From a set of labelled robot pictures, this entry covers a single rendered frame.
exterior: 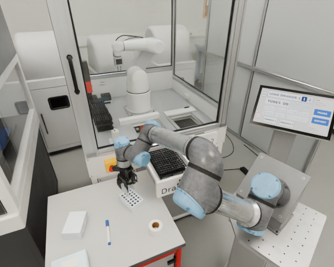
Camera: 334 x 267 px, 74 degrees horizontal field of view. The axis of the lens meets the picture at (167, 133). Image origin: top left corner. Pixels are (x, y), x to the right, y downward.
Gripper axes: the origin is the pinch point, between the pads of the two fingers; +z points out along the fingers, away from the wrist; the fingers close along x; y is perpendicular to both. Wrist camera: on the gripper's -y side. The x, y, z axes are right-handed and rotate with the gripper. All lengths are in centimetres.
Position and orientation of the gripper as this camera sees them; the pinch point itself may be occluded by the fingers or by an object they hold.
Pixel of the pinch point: (125, 189)
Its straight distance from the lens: 130.5
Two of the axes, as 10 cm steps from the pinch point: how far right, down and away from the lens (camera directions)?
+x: 7.2, -3.7, 5.9
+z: 0.0, 8.5, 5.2
